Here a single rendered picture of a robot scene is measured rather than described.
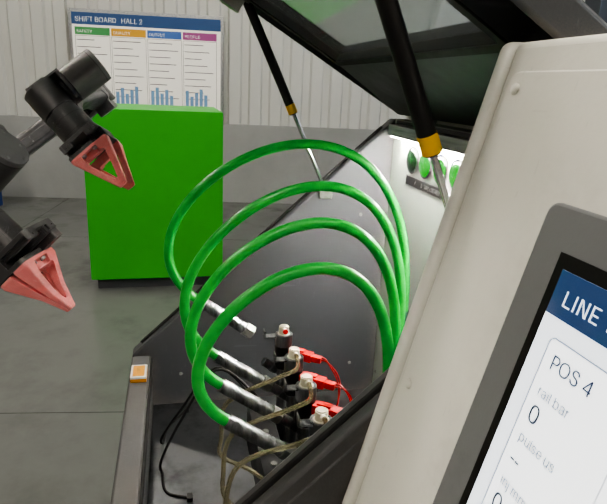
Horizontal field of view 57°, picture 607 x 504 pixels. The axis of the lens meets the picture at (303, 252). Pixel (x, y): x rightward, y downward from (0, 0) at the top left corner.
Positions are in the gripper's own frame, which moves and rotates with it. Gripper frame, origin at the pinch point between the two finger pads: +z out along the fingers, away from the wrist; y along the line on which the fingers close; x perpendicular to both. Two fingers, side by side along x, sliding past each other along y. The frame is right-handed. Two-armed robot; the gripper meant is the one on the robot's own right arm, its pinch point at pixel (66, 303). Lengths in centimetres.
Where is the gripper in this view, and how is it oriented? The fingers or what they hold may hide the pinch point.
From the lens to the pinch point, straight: 74.5
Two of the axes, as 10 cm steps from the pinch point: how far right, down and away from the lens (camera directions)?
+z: 6.7, 7.2, 1.9
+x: 0.4, -2.9, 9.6
